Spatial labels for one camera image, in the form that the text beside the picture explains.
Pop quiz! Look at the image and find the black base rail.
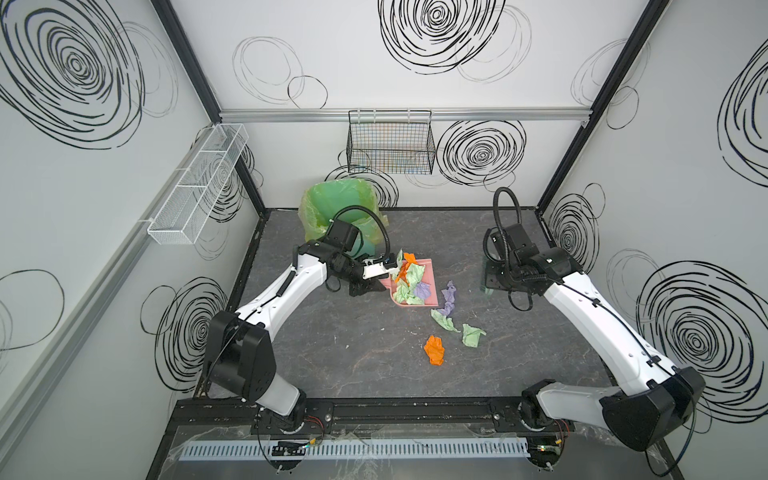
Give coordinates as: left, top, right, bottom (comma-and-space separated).
171, 396, 523, 429

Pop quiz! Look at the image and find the purple paper scrap centre right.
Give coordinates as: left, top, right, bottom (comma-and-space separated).
413, 282, 432, 302

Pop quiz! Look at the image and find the orange paper scrap far right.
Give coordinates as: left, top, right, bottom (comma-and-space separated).
395, 252, 418, 285

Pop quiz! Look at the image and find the pink plastic dustpan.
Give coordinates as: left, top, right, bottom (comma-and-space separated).
380, 254, 439, 308

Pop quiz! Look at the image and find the small green scrap right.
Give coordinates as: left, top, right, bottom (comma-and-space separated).
430, 309, 459, 333

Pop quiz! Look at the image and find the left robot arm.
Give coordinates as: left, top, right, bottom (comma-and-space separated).
201, 205, 397, 431

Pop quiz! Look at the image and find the green trash bin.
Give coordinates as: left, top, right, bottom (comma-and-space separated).
302, 178, 385, 259

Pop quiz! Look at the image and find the teal hand brush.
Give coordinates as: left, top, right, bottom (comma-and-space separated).
481, 263, 494, 297

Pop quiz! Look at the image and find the yellow-green bin liner bag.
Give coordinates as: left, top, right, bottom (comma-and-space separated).
298, 178, 390, 247

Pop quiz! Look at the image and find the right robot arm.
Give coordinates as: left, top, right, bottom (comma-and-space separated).
483, 187, 705, 451

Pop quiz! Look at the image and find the green paper scrap front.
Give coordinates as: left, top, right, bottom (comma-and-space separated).
462, 324, 487, 348

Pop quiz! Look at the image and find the grey slotted cable duct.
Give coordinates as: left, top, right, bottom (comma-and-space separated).
178, 437, 530, 461

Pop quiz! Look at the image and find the black wire basket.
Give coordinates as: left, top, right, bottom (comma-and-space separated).
345, 109, 437, 175

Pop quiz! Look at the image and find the white mesh wall shelf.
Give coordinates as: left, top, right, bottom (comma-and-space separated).
147, 123, 248, 246

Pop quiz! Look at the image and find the orange paper scrap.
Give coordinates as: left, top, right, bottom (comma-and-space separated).
395, 252, 418, 285
423, 335, 445, 366

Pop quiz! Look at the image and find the orange paper scrap centre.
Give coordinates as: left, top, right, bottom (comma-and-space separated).
423, 335, 445, 366

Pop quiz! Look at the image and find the purple paper scrap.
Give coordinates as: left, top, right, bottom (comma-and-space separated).
413, 282, 432, 302
438, 281, 456, 317

